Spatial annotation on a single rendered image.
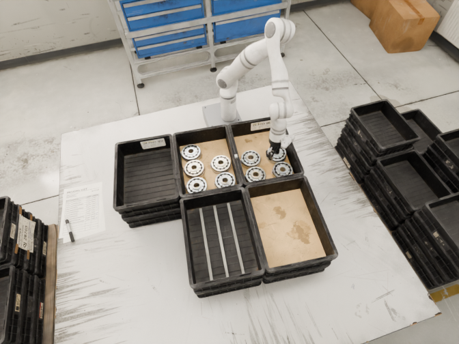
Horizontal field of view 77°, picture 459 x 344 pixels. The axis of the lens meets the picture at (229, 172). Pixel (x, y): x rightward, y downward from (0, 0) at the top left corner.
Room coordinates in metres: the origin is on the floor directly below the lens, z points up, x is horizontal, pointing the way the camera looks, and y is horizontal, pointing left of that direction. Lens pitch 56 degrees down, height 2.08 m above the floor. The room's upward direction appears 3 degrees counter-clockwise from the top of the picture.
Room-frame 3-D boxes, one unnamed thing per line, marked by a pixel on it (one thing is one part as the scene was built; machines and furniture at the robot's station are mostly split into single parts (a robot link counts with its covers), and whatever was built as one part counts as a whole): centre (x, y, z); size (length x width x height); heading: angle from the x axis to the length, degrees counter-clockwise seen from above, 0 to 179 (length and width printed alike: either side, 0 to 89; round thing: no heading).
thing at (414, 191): (0.93, -1.18, 0.31); 0.40 x 0.30 x 0.34; 14
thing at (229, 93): (1.26, -0.02, 1.05); 0.09 x 0.09 x 0.17; 59
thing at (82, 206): (0.73, 0.80, 0.70); 0.33 x 0.23 x 0.01; 14
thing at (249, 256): (0.46, 0.06, 0.87); 0.40 x 0.30 x 0.11; 8
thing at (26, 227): (0.74, 1.29, 0.41); 0.31 x 0.02 x 0.16; 14
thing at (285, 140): (0.88, -0.25, 1.05); 0.11 x 0.09 x 0.06; 48
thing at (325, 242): (0.51, -0.24, 0.87); 0.40 x 0.30 x 0.11; 8
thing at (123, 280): (0.71, 0.10, 0.35); 1.60 x 1.60 x 0.70; 14
